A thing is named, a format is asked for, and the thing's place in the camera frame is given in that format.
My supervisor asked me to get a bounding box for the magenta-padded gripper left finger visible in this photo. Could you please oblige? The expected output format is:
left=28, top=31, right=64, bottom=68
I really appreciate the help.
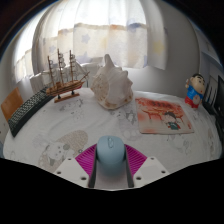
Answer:
left=53, top=148, right=99, bottom=189

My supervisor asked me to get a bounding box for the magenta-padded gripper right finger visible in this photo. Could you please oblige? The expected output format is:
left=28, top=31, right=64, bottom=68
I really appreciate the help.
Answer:
left=123, top=144, right=169, bottom=189

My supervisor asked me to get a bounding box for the light blue computer mouse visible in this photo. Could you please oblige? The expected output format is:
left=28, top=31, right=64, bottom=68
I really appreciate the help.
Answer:
left=95, top=135, right=127, bottom=175

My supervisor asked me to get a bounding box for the white cartoon-print tablecloth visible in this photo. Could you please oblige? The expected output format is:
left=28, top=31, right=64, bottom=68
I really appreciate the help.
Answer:
left=2, top=87, right=224, bottom=192

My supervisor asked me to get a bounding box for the black computer keyboard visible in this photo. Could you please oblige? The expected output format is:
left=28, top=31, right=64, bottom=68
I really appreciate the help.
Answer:
left=7, top=87, right=54, bottom=138

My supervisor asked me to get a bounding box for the wooden model sailing ship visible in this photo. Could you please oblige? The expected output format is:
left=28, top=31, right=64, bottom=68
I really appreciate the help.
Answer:
left=42, top=48, right=91, bottom=104

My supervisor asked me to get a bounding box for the large white conch shell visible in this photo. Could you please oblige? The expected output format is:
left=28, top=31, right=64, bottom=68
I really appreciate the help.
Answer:
left=90, top=53, right=134, bottom=110

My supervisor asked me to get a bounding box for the black router with antennas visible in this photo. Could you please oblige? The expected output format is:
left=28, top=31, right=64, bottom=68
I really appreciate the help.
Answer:
left=202, top=74, right=221, bottom=116

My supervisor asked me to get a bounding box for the brown wooden chair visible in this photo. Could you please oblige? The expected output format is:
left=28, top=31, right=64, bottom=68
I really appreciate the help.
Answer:
left=0, top=87, right=24, bottom=123

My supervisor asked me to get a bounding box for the cartoon boy figurine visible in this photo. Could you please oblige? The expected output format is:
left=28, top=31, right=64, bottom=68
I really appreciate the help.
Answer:
left=184, top=73, right=207, bottom=109

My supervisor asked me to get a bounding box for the white radiator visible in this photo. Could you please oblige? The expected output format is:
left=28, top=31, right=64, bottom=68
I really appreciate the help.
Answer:
left=29, top=61, right=101, bottom=94

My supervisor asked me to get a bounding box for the black computer monitor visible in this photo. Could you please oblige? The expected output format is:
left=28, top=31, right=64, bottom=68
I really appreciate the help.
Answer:
left=214, top=74, right=224, bottom=119

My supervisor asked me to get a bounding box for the white star-print curtain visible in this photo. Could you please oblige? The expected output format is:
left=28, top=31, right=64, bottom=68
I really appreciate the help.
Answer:
left=13, top=0, right=168, bottom=84

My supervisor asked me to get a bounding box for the white wall shelf unit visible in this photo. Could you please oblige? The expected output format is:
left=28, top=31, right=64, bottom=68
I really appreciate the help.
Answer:
left=198, top=29, right=224, bottom=83

